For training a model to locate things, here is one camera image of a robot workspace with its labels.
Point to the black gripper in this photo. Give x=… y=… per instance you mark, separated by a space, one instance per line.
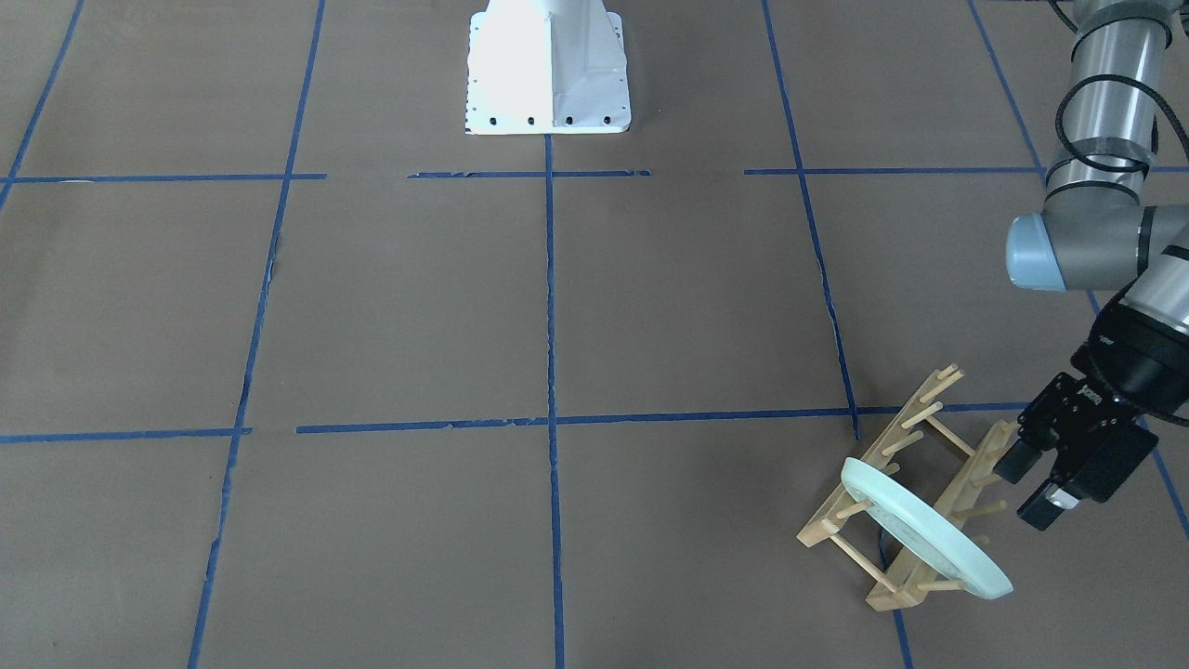
x=1135 y=358

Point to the light green plate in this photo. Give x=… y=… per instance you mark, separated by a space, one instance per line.
x=925 y=532

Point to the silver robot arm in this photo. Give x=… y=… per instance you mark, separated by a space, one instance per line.
x=1094 y=234

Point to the wooden dish rack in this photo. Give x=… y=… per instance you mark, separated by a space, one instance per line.
x=907 y=581

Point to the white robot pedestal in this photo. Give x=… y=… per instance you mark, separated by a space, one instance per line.
x=546 y=68

